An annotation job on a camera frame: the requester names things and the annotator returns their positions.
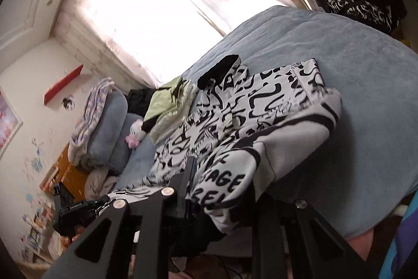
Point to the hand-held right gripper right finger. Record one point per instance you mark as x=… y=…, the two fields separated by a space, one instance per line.
x=277 y=233

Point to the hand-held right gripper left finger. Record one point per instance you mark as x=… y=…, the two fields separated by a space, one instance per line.
x=181 y=181

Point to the black white printed jacket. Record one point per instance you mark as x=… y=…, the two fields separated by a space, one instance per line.
x=261 y=109

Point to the black clothes pile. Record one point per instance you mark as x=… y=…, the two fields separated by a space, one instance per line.
x=137 y=102

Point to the person's left hand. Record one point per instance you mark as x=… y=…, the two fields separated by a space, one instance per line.
x=71 y=234

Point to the wooden nightstand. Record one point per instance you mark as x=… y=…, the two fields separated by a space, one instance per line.
x=73 y=177

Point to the beige crumpled cloth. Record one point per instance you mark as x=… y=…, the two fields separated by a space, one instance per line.
x=98 y=182

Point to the blue pillow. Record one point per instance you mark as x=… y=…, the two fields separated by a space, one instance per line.
x=111 y=122
x=120 y=161

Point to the folded green and cream jackets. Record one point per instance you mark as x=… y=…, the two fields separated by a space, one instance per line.
x=176 y=115

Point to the pink white cat plush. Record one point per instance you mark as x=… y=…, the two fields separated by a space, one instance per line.
x=135 y=132

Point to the folded green jacket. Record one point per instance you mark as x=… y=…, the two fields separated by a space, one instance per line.
x=160 y=102

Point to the floral purple quilt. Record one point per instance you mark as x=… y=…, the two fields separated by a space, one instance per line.
x=94 y=102

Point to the teal purple clothing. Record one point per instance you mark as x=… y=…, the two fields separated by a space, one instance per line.
x=401 y=249

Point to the blue fleece blanket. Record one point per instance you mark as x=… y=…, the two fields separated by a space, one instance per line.
x=359 y=102

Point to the black white patterned garment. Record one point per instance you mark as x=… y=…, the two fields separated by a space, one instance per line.
x=346 y=4

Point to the round black white wall ornament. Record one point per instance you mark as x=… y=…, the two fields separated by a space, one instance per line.
x=69 y=104

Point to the wall poster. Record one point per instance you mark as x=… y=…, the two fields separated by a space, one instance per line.
x=8 y=122

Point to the red wall shelf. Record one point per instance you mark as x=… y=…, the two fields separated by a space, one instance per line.
x=62 y=86

